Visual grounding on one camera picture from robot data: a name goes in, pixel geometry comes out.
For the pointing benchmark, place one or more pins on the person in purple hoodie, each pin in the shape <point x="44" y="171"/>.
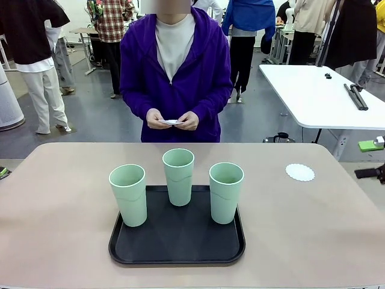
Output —
<point x="180" y="90"/>

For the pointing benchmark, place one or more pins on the person's right forearm purple sleeve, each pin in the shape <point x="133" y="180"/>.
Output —
<point x="133" y="103"/>

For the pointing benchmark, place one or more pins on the person in yellow top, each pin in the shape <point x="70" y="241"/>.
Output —
<point x="381" y="18"/>

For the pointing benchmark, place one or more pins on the white cylindrical air purifier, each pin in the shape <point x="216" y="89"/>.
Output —
<point x="9" y="105"/>

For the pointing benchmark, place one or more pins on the person in beige top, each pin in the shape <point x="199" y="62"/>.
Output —
<point x="309" y="15"/>

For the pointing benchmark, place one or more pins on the black stand pole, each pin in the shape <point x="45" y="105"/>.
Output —
<point x="326" y="45"/>

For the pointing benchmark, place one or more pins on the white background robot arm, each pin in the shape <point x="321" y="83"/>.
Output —
<point x="289" y="15"/>

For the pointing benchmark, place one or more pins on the grey background desk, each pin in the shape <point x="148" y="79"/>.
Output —
<point x="85" y="31"/>

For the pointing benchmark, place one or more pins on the light green tall cup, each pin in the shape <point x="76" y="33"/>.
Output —
<point x="179" y="186"/>
<point x="224" y="204"/>
<point x="129" y="204"/>

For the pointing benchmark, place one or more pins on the person's left forearm purple sleeve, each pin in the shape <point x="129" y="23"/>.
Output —
<point x="215" y="102"/>

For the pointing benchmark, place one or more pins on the black hanging bag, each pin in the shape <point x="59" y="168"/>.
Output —
<point x="266" y="45"/>

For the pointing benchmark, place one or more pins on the small black clamp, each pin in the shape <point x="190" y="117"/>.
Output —
<point x="328" y="76"/>

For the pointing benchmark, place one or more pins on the black plastic serving tray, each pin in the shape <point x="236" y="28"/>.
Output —
<point x="180" y="238"/>

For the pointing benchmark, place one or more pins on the person's right hand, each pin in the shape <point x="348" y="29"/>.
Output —
<point x="155" y="119"/>

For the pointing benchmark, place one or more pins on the black electric kettle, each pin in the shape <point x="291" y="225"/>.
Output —
<point x="281" y="138"/>

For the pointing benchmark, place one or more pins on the person in black coat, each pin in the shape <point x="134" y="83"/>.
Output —
<point x="352" y="36"/>

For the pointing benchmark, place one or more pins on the person in black shirt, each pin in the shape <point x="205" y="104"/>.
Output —
<point x="27" y="30"/>

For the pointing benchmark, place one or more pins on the black folded tripod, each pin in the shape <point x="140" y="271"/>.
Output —
<point x="358" y="100"/>

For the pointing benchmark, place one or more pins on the white folding table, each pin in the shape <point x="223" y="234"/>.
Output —
<point x="316" y="96"/>

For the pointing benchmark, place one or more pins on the person's left hand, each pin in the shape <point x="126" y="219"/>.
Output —
<point x="191" y="122"/>

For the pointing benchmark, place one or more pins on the person in plaid shirt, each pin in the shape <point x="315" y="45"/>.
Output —
<point x="111" y="21"/>

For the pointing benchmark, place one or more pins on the person in white shirt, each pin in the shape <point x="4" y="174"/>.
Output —
<point x="214" y="9"/>

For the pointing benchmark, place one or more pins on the person in grey trousers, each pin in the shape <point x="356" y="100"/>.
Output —
<point x="64" y="66"/>

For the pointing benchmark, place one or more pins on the person in blue jacket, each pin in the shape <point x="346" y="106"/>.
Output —
<point x="249" y="15"/>

